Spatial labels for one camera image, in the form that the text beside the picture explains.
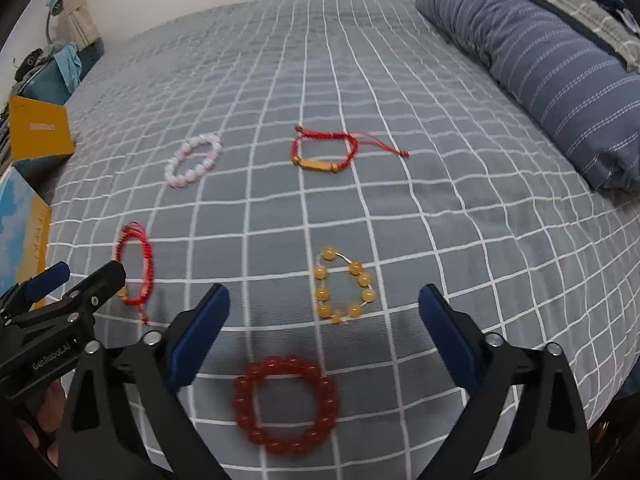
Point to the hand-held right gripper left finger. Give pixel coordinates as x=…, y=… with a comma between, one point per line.
x=200, y=332

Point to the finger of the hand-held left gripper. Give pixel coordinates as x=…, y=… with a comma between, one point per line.
x=102, y=280
x=47, y=280

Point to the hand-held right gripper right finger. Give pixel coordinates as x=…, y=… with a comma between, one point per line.
x=447, y=340

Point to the blue and yellow cardboard box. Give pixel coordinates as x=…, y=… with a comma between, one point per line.
x=22, y=230

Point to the person's left hand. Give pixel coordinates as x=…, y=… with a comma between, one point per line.
x=50, y=410

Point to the grey checked bed sheet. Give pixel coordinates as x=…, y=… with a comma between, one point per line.
x=400, y=210

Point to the teal suitcase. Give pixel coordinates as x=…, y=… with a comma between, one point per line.
x=42, y=87

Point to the teal cloth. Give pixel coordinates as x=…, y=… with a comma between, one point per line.
x=70, y=65

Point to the black headphones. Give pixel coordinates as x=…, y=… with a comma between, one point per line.
x=27, y=62

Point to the blue desk lamp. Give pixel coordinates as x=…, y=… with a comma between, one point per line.
x=53, y=6

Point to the beige curtain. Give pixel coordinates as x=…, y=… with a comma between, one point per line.
x=75, y=5

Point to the blue striped pillow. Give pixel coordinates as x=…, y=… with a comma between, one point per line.
x=540, y=60

